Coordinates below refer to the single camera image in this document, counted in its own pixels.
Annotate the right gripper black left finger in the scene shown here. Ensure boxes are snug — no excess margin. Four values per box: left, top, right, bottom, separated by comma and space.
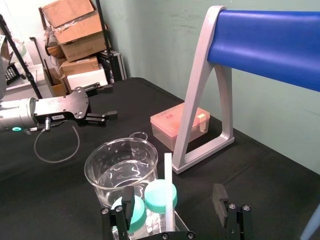
101, 186, 136, 240

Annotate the large clear glass beaker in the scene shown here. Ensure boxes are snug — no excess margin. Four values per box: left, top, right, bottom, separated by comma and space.
84, 137, 159, 209

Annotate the flat brown cardboard box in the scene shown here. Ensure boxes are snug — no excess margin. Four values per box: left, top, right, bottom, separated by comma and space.
59, 55, 100, 76

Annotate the grey triangular roll stand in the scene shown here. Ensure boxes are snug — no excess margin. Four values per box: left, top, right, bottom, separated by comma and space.
172, 5, 235, 175

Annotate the black hard case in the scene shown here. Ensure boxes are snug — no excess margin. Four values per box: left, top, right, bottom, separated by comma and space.
96, 49, 128, 85

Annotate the thin dark gripper cable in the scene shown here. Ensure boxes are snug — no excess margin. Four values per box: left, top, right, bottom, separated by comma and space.
33, 117, 81, 164

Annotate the pink translucent plastic box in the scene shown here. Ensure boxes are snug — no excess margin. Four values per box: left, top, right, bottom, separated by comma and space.
149, 103, 211, 152

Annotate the large open cardboard box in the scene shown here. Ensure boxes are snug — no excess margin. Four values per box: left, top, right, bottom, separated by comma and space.
38, 0, 108, 46

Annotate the black tripod leg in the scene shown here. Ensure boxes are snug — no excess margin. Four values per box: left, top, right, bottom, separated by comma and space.
0, 14, 44, 100

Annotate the white box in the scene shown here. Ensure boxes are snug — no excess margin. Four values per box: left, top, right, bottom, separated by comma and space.
66, 67, 109, 91

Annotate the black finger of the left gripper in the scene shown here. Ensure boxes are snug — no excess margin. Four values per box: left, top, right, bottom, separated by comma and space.
83, 82, 114, 98
84, 110, 119, 125

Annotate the clear bottle with teal cap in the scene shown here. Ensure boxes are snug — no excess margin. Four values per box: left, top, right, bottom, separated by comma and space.
144, 179, 179, 236
111, 195, 146, 240

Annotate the small brown cardboard box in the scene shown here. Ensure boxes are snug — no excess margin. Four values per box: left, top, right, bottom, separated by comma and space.
50, 74, 68, 98

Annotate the small clear glass beaker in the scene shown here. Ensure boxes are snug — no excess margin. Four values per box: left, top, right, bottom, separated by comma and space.
129, 131, 149, 141

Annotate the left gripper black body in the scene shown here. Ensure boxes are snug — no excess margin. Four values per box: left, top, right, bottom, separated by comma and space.
34, 86, 91, 126

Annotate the black table cloth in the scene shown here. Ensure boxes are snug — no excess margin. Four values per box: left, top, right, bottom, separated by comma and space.
0, 76, 320, 240

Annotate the black upright pole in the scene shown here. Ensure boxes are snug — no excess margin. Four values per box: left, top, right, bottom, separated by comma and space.
95, 0, 113, 54

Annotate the blue roll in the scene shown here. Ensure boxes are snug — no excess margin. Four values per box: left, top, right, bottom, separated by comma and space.
207, 9, 320, 93

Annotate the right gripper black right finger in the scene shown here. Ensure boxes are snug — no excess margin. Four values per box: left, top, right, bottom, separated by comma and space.
211, 183, 252, 240

